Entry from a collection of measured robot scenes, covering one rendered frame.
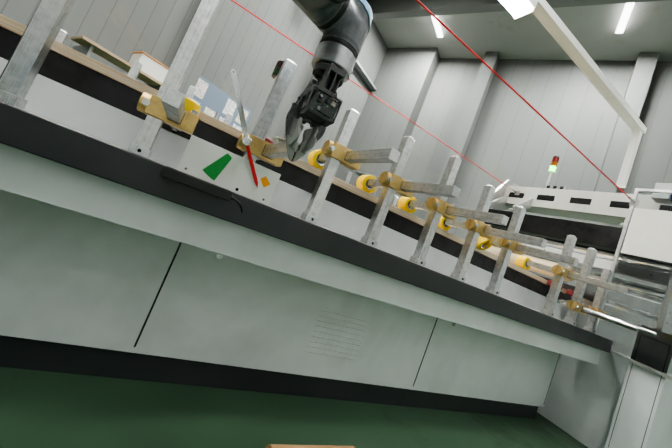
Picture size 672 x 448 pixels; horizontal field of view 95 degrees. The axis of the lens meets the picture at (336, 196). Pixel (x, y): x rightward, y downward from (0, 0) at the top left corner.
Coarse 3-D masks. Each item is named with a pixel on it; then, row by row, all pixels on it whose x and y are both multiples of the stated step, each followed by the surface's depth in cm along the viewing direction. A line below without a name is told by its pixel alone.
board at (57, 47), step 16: (0, 16) 78; (16, 32) 79; (64, 48) 84; (96, 64) 87; (128, 80) 91; (224, 128) 104; (288, 160) 114; (352, 192) 128; (464, 240) 160; (496, 256) 172; (528, 272) 187
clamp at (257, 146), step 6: (240, 138) 87; (252, 138) 87; (258, 138) 88; (240, 144) 86; (252, 144) 87; (258, 144) 88; (264, 144) 89; (246, 150) 87; (252, 150) 87; (258, 150) 88; (258, 156) 88; (264, 156) 89; (270, 162) 90; (276, 162) 91; (282, 162) 92
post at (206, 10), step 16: (208, 0) 80; (208, 16) 80; (192, 32) 79; (192, 48) 79; (176, 64) 78; (176, 80) 78; (160, 96) 77; (144, 128) 76; (160, 128) 80; (144, 144) 76
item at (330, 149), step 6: (324, 144) 101; (330, 144) 98; (336, 144) 99; (324, 150) 99; (330, 150) 98; (336, 150) 99; (342, 150) 100; (348, 150) 101; (330, 156) 99; (336, 156) 99; (342, 156) 100; (342, 162) 101; (348, 162) 101; (354, 168) 103
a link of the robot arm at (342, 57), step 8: (320, 48) 65; (328, 48) 64; (336, 48) 64; (344, 48) 64; (320, 56) 64; (328, 56) 64; (336, 56) 64; (344, 56) 65; (352, 56) 66; (312, 64) 68; (336, 64) 64; (344, 64) 65; (352, 64) 67; (352, 72) 70; (344, 80) 69
